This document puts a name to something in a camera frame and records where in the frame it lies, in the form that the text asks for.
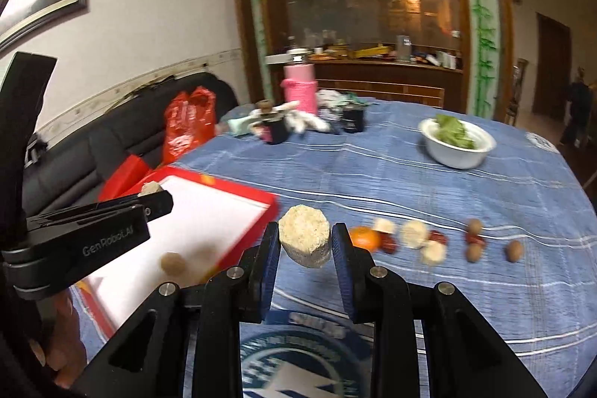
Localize mint green cloth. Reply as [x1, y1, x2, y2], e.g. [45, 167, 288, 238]
[228, 117, 255, 137]

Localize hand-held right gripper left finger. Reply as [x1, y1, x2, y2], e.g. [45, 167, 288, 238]
[86, 221, 283, 398]

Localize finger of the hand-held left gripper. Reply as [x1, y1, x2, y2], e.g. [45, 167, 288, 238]
[27, 190, 174, 236]

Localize orange tangerine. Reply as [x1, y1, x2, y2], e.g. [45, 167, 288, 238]
[349, 226, 383, 253]

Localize red box with white inside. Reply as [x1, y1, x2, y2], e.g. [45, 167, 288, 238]
[77, 166, 281, 340]

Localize wooden glass cabinet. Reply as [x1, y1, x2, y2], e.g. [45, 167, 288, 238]
[233, 0, 514, 123]

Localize black jar with brown lid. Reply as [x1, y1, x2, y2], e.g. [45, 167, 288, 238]
[254, 100, 290, 144]

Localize pink bottle with knitted sleeve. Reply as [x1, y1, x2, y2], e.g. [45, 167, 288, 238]
[266, 48, 319, 116]

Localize wooden door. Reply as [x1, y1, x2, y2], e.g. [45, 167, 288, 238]
[536, 13, 573, 115]

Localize blue plaid tablecloth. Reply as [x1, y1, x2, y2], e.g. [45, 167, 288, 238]
[70, 97, 597, 398]

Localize round puffed rice cake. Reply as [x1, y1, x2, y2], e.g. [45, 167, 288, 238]
[278, 204, 333, 270]

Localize black leather sofa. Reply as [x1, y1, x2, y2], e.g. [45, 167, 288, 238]
[21, 72, 238, 217]

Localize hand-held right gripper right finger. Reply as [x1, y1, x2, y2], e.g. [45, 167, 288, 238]
[330, 222, 548, 398]

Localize white bowl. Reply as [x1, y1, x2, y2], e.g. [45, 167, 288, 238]
[418, 117, 497, 170]

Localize red plastic bag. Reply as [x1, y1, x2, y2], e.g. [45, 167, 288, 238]
[162, 87, 218, 163]

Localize person's left hand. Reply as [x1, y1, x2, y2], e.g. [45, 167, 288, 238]
[29, 290, 90, 387]

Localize red paper box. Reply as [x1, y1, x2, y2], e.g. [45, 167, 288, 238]
[98, 154, 152, 203]

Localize white gloves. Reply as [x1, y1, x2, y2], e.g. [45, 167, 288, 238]
[280, 102, 329, 133]

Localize small black device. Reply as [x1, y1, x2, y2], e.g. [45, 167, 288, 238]
[24, 139, 47, 168]

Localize green lettuce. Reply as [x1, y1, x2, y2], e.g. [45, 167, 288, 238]
[436, 115, 476, 149]

